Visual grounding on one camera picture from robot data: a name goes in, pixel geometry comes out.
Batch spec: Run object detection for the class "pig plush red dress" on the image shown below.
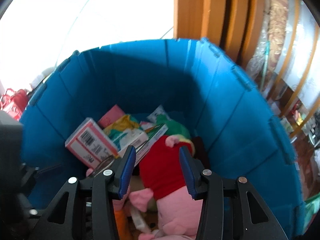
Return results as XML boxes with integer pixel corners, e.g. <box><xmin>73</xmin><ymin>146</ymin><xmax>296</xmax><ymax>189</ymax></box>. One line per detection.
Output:
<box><xmin>113</xmin><ymin>134</ymin><xmax>202</xmax><ymax>239</ymax></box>

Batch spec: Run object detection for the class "metal clip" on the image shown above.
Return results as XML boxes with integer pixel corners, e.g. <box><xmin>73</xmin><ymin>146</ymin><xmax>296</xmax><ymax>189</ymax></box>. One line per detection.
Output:
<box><xmin>91</xmin><ymin>155</ymin><xmax>115</xmax><ymax>177</ymax></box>

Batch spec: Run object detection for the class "blue plastic storage crate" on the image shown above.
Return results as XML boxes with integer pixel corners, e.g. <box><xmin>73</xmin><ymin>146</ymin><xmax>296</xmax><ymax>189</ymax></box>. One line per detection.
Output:
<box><xmin>21</xmin><ymin>39</ymin><xmax>304</xmax><ymax>239</ymax></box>

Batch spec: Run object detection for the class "pink white box in crate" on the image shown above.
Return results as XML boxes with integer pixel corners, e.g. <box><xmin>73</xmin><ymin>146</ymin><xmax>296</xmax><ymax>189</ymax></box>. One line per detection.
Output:
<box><xmin>65</xmin><ymin>118</ymin><xmax>118</xmax><ymax>169</ymax></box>

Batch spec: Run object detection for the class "red bear suitcase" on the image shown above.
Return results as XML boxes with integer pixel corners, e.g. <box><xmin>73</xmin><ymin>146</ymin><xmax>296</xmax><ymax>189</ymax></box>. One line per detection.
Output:
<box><xmin>1</xmin><ymin>88</ymin><xmax>29</xmax><ymax>121</ymax></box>

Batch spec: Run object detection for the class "rolled patterned rug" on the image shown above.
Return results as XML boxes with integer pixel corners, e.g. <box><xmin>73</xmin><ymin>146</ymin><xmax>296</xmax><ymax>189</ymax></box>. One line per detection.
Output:
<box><xmin>246</xmin><ymin>0</ymin><xmax>289</xmax><ymax>81</ymax></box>

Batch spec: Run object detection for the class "green item on floor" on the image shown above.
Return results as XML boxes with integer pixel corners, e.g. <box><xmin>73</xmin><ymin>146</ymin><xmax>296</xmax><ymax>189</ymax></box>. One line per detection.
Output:
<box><xmin>304</xmin><ymin>193</ymin><xmax>320</xmax><ymax>231</ymax></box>

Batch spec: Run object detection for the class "green orange medicine box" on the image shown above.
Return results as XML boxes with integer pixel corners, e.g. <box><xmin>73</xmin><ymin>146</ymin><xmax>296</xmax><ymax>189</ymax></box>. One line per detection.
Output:
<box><xmin>104</xmin><ymin>114</ymin><xmax>149</xmax><ymax>157</ymax></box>

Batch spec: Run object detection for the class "white blue medicine box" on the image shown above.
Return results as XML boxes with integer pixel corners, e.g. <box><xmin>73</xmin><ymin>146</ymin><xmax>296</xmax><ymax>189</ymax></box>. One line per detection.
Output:
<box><xmin>135</xmin><ymin>122</ymin><xmax>168</xmax><ymax>166</ymax></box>

